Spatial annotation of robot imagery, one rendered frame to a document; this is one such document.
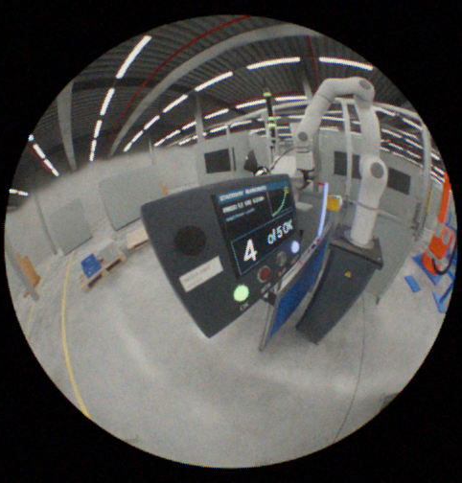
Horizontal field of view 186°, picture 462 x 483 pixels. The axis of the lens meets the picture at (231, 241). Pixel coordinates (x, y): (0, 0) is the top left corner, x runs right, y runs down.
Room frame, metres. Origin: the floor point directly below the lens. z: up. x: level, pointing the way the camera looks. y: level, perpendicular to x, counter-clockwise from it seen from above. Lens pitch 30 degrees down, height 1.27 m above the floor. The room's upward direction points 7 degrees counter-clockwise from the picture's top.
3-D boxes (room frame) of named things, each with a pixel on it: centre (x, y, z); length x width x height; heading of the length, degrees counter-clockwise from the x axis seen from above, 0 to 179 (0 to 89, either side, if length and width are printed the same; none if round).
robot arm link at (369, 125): (0.44, -0.69, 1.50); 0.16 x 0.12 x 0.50; 134
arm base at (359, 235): (0.41, -0.67, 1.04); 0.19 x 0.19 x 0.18
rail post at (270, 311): (0.32, -0.14, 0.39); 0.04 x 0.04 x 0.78; 37
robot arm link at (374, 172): (0.39, -0.65, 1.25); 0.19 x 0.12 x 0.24; 134
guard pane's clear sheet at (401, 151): (1.35, -0.93, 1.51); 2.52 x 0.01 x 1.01; 37
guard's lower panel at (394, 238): (1.35, -0.93, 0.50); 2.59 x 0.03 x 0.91; 37
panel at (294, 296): (0.57, -0.49, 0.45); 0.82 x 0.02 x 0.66; 127
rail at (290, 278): (0.57, -0.49, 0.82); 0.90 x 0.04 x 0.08; 127
